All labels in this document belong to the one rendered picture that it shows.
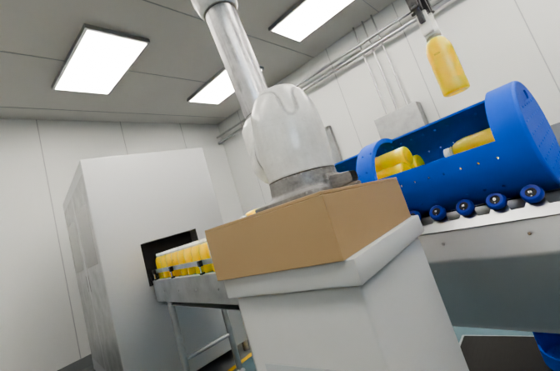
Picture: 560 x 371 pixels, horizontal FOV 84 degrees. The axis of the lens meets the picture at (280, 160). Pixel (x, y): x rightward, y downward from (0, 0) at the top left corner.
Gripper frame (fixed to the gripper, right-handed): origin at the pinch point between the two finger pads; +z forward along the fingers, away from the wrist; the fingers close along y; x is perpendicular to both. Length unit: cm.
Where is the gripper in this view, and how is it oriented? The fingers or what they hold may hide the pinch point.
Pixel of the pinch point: (427, 25)
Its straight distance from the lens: 107.3
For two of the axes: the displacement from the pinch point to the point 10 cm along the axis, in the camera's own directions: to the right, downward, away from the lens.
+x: -6.0, 3.2, 7.4
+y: 7.4, -1.2, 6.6
